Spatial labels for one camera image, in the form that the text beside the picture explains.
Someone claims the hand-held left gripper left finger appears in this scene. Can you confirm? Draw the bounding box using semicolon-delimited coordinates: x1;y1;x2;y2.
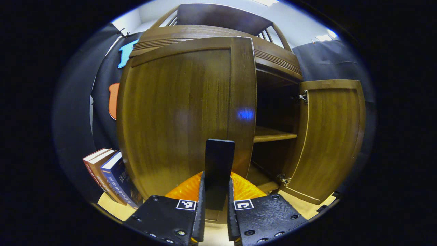
122;171;206;246

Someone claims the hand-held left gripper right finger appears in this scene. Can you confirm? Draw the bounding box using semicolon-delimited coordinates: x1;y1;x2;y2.
227;172;308;246

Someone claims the black door handle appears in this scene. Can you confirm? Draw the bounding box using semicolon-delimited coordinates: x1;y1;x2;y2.
204;139;235;210

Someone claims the wooden shoe cabinet door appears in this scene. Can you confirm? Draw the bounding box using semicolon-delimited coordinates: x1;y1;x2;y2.
280;79;366;205
117;37;257;222

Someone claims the wooden double-door shoe cabinet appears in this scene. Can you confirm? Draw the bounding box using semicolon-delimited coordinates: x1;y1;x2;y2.
117;3;366;222

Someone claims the wooden inner cabinet shelf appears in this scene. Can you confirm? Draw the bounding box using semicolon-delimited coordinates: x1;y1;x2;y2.
254;126;297;143

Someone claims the blue book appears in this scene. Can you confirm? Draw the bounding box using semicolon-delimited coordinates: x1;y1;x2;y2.
101;152;144;209

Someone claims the brown book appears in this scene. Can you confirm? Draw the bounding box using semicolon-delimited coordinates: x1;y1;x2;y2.
88;150;128;205

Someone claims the black backdrop cloth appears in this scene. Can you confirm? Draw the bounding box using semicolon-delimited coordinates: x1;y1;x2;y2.
51;23;376;202

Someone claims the small ceiling light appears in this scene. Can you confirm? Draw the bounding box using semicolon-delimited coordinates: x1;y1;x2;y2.
316;31;337;42

